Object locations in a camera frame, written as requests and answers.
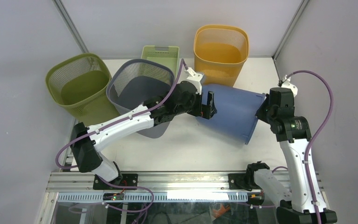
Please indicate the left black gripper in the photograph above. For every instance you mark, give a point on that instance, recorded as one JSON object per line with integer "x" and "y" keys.
{"x": 205, "y": 111}

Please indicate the olive green mesh basket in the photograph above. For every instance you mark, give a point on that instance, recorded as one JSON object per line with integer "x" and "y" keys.
{"x": 79, "y": 86}

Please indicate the aluminium mounting rail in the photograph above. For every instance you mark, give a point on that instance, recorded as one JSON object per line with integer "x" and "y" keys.
{"x": 155, "y": 181}

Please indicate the orange mesh basket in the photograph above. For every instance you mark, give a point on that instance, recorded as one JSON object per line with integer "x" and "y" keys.
{"x": 220, "y": 52}

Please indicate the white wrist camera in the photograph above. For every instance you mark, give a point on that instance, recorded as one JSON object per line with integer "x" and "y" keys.
{"x": 195, "y": 79}
{"x": 285, "y": 82}

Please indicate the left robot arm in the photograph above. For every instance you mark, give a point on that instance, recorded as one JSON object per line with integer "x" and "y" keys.
{"x": 88, "y": 142}

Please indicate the grey mesh basket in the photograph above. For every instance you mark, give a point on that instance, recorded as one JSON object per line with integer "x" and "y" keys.
{"x": 136, "y": 81}

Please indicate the light green shallow crate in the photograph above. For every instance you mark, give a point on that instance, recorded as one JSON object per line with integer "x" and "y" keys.
{"x": 167, "y": 56}

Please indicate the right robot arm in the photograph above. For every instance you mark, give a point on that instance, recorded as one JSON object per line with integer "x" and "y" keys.
{"x": 303, "y": 203}

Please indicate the blue plastic bucket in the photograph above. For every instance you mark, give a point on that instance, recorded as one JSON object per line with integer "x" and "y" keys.
{"x": 236, "y": 109}

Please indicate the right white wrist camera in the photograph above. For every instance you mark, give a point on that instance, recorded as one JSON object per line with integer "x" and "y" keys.
{"x": 285, "y": 82}

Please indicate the white slotted cable duct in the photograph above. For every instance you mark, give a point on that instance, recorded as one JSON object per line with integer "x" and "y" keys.
{"x": 174, "y": 196}

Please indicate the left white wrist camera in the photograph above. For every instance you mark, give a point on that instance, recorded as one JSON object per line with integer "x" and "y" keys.
{"x": 195, "y": 79}

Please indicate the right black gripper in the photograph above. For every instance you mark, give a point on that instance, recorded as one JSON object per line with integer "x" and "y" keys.
{"x": 259, "y": 114}

